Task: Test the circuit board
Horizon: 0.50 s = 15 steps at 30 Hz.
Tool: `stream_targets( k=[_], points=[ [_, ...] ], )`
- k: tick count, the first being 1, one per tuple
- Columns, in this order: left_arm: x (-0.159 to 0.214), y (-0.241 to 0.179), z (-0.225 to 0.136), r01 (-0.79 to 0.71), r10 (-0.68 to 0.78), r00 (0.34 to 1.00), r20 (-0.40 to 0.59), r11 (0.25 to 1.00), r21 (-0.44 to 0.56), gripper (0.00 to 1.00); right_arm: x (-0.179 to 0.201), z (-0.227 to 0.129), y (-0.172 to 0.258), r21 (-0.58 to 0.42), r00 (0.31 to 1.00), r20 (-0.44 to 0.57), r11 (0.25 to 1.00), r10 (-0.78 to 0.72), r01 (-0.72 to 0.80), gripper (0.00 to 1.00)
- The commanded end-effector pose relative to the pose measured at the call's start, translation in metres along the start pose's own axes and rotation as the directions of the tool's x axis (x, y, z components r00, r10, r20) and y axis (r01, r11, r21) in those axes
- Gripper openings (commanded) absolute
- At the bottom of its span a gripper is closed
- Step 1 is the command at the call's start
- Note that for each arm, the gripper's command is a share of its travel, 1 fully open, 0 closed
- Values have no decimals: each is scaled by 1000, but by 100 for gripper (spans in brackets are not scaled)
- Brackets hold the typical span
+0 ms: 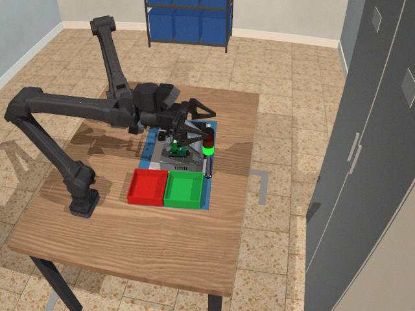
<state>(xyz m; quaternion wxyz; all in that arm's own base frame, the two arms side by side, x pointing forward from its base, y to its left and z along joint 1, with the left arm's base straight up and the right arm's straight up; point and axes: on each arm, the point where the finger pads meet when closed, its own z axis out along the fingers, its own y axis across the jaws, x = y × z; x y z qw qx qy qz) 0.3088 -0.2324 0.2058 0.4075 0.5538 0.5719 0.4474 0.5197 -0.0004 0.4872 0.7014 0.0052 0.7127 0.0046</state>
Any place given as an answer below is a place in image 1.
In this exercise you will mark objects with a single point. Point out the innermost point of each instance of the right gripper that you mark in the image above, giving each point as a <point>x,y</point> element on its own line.
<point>180,130</point>

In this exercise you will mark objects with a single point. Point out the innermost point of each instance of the green bin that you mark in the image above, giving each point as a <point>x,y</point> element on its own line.
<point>185,188</point>

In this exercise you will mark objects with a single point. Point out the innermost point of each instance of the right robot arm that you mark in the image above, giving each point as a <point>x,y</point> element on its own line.
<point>149,102</point>

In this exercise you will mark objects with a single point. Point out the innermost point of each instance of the red bin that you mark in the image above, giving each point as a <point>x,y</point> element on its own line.
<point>147,187</point>

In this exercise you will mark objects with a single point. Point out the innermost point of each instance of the green circuit board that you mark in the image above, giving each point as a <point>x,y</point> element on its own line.
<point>177,150</point>

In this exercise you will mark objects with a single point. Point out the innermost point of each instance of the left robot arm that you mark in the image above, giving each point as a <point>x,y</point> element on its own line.
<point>118,86</point>

